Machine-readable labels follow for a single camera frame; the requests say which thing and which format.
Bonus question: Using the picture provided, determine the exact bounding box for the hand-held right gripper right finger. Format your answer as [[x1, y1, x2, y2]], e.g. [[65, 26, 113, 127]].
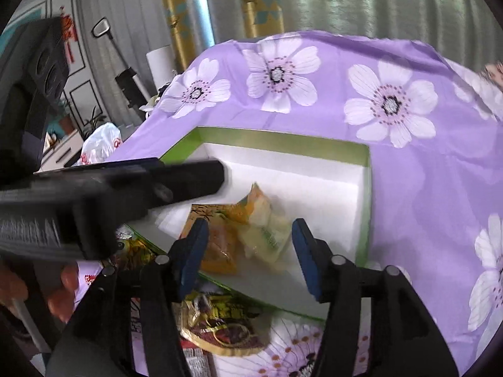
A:
[[291, 218, 460, 377]]

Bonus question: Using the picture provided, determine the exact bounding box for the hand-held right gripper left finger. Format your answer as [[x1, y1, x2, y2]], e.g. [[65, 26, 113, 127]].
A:
[[45, 218, 211, 377]]

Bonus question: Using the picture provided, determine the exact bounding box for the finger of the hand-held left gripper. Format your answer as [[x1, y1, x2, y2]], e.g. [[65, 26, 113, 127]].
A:
[[101, 159, 226, 221], [36, 157, 166, 180]]

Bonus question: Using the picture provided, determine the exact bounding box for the orange snack packet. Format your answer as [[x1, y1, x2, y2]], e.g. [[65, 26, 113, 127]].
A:
[[179, 203, 241, 276]]

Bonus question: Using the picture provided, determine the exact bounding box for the clear yellow snack packet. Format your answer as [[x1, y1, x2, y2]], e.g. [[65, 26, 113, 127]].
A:
[[232, 183, 295, 273]]

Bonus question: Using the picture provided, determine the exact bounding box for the green cardboard box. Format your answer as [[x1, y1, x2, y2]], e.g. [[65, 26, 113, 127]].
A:
[[159, 126, 372, 320]]

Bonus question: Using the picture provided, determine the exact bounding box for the person's left hand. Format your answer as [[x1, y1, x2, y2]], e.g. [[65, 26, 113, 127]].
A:
[[0, 264, 80, 322]]

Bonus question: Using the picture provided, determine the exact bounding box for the white plastic bag red print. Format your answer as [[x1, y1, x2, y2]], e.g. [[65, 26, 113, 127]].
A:
[[79, 123, 123, 166]]

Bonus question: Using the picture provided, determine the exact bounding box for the green leafy houseplant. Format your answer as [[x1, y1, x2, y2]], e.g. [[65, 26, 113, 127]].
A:
[[80, 106, 108, 139]]

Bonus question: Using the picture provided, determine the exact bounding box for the white low cabinet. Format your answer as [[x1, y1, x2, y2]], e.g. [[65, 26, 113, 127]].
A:
[[39, 129, 85, 173]]

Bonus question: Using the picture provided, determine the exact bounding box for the potted plant terracotta pot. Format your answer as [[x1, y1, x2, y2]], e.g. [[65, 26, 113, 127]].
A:
[[58, 100, 78, 135]]

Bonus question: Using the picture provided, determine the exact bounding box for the dark red yellow snack packet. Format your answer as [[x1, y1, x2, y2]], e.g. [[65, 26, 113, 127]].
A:
[[179, 283, 272, 358]]

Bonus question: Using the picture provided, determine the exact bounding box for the black upright vacuum cleaner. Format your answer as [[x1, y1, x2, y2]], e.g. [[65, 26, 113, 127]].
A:
[[91, 18, 154, 116]]

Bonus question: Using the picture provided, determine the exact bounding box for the white cylinder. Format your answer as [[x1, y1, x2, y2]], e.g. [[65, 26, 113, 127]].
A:
[[146, 45, 177, 92]]

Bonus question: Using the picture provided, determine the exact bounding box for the black speaker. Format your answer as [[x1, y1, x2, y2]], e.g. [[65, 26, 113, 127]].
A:
[[21, 19, 72, 150]]

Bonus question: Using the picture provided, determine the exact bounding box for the purple floral cloth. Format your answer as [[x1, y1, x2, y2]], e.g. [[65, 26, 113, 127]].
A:
[[76, 30, 503, 377]]

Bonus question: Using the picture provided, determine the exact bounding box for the yellow patterned curtain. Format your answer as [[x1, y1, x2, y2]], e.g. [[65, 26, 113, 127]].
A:
[[157, 0, 286, 76]]

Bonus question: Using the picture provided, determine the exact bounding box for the grey curtain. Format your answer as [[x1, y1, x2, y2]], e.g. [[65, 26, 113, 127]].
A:
[[281, 0, 500, 48]]

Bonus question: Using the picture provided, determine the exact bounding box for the red knot wall ornament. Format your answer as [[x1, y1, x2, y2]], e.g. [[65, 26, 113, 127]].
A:
[[59, 6, 78, 63]]

